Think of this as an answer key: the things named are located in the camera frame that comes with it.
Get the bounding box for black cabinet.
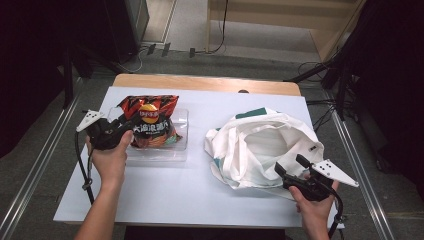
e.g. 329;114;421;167
103;0;150;64

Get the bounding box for black hanging cable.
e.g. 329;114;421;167
204;0;230;55

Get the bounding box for black tripod stand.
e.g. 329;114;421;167
283;49;354;122

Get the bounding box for black floor cables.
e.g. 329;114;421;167
297;60;354;133

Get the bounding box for white floor cable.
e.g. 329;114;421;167
119;49;145;74

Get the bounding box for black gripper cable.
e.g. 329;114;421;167
327;188;346;240
74;130;97;206

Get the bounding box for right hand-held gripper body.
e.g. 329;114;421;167
282;158;360;203

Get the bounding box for white table board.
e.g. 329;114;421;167
53;85;345;230

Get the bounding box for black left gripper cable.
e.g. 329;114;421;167
74;130;97;206

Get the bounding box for metal floor rail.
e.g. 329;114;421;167
324;89;397;240
0;78;84;240

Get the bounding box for white canvas tote bag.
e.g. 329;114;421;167
203;107;326;202

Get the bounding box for person's left hand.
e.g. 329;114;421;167
85;129;135;189

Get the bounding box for clear plastic storage box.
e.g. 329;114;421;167
106;106;190;164

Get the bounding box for light wooden furniture frame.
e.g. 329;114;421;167
206;0;368;63

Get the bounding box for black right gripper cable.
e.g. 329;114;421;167
327;188;346;240

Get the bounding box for person's dark clothing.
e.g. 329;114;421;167
123;226;287;240

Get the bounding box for black upright stand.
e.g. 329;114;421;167
62;46;75;110

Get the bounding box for wooden table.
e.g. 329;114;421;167
112;73;302;97

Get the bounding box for black curtain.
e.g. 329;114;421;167
346;0;424;201
0;0;108;159

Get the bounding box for red and black chip bag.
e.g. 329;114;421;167
116;94;184;150

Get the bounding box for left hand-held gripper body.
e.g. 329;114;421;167
75;109;134;152

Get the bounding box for person's right hand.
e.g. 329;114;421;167
288;170;341;232

